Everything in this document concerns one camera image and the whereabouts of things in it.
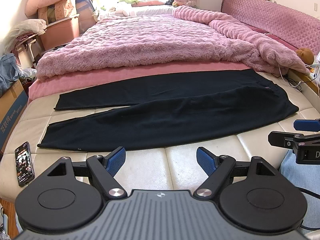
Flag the black pants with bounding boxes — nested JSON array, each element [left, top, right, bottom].
[[39, 69, 298, 152]]

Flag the blue denim clothing pile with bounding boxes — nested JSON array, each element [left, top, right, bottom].
[[0, 53, 22, 97]]

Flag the brown teddy bear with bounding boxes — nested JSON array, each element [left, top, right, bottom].
[[296, 48, 314, 66]]

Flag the black smartphone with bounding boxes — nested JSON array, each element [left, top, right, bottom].
[[15, 141, 35, 187]]

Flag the purple quilted headboard cover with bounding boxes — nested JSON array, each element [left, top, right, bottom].
[[221, 0, 319, 55]]

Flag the pink bed sheet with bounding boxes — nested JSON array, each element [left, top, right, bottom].
[[28, 61, 249, 103]]

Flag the cardboard box with blue print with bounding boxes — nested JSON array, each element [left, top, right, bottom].
[[0, 80, 28, 158]]

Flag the fluffy pink blanket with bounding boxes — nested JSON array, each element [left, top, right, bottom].
[[36, 5, 309, 80]]

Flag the brown plastic storage bin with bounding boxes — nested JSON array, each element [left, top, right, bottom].
[[39, 14, 80, 50]]

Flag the white charging cable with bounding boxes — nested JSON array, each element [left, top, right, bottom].
[[277, 63, 303, 91]]

